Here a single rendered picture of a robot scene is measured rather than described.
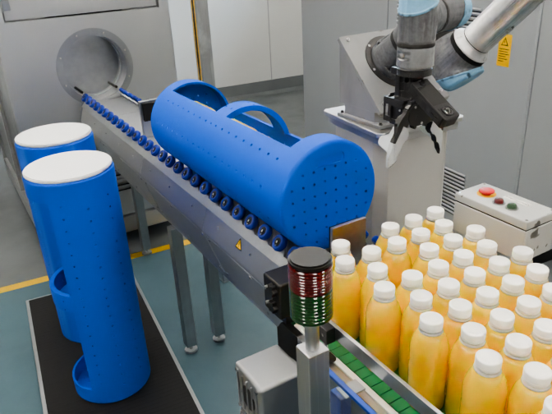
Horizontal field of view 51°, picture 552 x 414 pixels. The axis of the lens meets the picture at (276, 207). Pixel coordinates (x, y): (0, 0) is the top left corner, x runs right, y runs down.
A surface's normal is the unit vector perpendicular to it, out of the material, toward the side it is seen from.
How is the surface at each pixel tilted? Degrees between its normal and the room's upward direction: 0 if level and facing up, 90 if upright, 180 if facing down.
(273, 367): 0
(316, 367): 90
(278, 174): 56
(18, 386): 0
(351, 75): 90
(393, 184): 90
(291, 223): 90
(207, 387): 0
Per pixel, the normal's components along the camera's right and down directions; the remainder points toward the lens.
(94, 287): 0.39, 0.37
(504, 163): -0.90, 0.22
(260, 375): -0.05, -0.91
